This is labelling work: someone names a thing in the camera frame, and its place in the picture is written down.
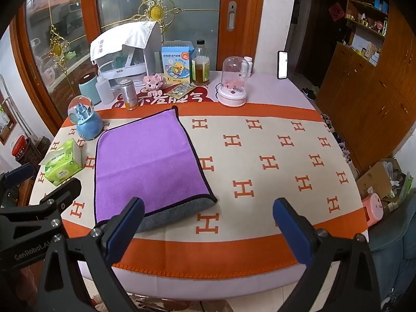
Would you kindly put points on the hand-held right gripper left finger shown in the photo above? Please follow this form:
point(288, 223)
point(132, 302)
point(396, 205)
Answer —
point(127, 222)

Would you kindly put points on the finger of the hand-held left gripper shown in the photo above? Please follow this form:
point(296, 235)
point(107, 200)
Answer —
point(19, 172)
point(66, 190)

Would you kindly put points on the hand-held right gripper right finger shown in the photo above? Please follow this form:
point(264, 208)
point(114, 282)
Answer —
point(292, 227)

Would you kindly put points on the purple towel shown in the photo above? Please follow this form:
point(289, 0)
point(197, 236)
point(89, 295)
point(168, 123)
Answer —
point(146, 159)

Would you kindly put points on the red container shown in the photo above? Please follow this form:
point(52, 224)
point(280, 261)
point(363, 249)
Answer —
point(19, 146)

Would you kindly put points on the green tissue pack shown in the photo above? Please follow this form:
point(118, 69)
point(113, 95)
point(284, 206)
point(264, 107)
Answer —
point(61, 162)

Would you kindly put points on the orange patterned blanket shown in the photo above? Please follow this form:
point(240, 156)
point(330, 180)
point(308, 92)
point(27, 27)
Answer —
point(260, 175)

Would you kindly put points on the blue snow globe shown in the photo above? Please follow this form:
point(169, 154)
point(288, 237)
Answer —
point(85, 120)

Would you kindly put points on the row of shoes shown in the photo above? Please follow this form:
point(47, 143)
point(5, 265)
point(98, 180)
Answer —
point(339, 143)

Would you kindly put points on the cardboard box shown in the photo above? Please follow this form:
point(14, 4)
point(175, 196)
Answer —
point(377, 177)

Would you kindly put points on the teal canister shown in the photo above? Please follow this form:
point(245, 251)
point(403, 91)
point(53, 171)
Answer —
point(88, 89)

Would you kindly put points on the teal sofa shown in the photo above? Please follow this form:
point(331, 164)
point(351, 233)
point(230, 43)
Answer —
point(395, 250)

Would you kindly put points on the white squeeze bottle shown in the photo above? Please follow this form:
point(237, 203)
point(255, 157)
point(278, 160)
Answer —
point(104, 91)

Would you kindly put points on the metal can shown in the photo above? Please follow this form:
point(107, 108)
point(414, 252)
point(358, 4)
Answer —
point(128, 94)

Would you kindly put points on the gold door ornament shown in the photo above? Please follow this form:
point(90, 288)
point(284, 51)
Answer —
point(155, 9)
point(57, 47)

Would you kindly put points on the black shoes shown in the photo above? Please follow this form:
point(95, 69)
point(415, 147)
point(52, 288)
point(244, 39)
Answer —
point(310, 93)

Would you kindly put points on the white printed table cover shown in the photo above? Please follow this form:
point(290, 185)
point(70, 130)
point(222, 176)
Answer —
point(273, 91)

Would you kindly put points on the white bottle drying rack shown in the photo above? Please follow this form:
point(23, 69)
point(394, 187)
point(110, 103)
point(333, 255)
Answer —
point(130, 68)

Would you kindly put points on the pink toy pig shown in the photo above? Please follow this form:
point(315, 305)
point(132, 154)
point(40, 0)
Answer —
point(155, 82)

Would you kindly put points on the blister pill pack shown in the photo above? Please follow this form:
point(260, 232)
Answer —
point(180, 89)

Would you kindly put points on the pink dome music box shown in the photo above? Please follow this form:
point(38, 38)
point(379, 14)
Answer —
point(232, 81)

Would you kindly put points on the wooden cabinet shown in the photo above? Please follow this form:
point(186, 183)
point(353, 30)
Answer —
point(367, 87)

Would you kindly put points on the smartphone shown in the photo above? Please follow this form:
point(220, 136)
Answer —
point(282, 65)

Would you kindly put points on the white plastic bag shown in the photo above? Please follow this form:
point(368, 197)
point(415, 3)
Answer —
point(123, 37)

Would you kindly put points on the blue duck print box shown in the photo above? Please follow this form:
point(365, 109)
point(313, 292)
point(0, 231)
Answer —
point(175, 65)

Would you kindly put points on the small white bottle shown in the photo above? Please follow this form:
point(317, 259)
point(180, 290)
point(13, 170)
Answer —
point(247, 66)

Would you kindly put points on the brown glass bottle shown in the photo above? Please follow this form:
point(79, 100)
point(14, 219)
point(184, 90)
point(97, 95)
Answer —
point(201, 68)

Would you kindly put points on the wooden glass sliding door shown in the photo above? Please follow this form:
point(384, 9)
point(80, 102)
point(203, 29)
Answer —
point(195, 19)

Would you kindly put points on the red paper door decoration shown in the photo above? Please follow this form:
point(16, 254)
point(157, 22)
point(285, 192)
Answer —
point(336, 11)

